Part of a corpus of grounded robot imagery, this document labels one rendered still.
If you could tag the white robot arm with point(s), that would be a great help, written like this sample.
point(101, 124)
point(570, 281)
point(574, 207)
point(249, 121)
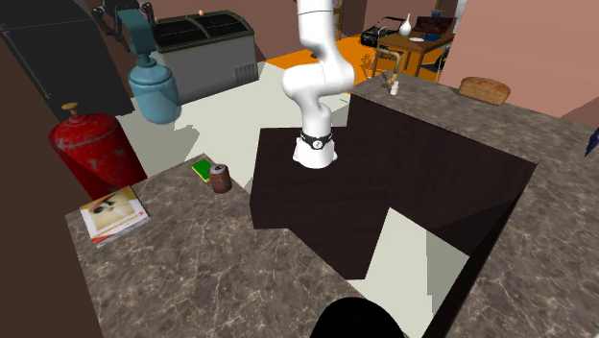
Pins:
point(318, 75)

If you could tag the dark robot stand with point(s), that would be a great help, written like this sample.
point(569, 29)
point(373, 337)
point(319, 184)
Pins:
point(327, 206)

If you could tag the brown soda can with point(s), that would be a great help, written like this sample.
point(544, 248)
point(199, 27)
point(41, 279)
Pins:
point(220, 179)

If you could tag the green and yellow sponge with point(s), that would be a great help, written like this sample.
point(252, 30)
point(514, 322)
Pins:
point(202, 169)

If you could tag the brass faucet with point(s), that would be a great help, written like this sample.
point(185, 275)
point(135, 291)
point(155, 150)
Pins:
point(395, 63)

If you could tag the grey chest freezer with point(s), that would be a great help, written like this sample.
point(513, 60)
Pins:
point(206, 56)

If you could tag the black round object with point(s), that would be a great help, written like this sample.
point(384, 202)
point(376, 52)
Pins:
point(358, 320)

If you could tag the teal water dispenser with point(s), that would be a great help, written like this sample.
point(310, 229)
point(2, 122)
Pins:
point(152, 89)

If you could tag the wooden desk with items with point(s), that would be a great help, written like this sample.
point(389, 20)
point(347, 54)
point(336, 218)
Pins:
point(414, 40)

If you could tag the spiral-bound book with pale cover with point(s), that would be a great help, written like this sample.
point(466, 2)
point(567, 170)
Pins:
point(113, 215)

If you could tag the loaf of brown bread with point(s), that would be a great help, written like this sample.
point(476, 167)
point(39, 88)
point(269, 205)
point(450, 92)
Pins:
point(484, 90)

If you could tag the red gas cylinder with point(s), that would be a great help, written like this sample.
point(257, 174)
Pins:
point(96, 152)

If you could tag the black refrigerator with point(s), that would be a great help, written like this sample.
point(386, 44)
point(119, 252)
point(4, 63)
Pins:
point(56, 51)

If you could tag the dark blue object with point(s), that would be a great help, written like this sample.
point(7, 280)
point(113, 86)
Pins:
point(593, 142)

